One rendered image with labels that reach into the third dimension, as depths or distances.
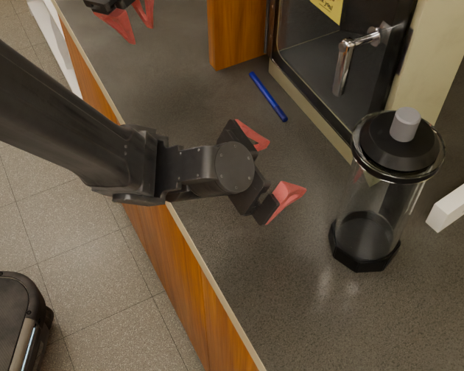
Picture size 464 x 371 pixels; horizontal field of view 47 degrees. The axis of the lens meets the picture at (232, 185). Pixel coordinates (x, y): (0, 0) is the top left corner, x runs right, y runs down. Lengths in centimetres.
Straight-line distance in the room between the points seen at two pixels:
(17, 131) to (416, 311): 58
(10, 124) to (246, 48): 75
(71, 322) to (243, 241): 112
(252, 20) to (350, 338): 60
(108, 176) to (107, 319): 132
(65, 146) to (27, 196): 176
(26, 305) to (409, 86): 122
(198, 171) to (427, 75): 37
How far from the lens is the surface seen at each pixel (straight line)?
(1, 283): 170
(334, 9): 80
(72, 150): 44
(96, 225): 202
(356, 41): 72
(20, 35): 296
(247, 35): 106
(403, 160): 62
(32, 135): 40
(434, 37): 74
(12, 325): 162
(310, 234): 82
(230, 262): 79
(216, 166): 56
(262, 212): 70
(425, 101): 83
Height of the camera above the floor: 162
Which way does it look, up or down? 52 degrees down
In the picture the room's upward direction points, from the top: straight up
